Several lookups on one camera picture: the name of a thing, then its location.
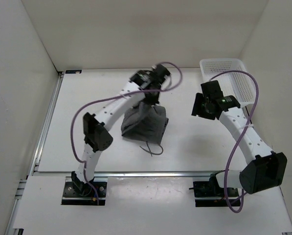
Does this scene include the grey drawstring shorts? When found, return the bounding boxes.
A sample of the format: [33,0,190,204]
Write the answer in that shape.
[121,101,169,156]

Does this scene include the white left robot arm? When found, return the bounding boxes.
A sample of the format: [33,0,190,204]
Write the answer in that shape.
[69,64,171,196]

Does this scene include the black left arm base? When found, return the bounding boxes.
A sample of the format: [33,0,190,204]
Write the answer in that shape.
[61,178,107,206]

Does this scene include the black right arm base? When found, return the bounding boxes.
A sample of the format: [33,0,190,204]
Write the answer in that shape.
[189,170,244,210]

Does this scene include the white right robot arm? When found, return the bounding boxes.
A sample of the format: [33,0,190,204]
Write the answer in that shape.
[192,80,287,196]

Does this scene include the white perforated plastic basket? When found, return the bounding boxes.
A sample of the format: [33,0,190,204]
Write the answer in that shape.
[200,58,256,107]

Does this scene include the aluminium table edge rail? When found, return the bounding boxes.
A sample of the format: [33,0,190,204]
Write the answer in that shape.
[26,171,215,180]

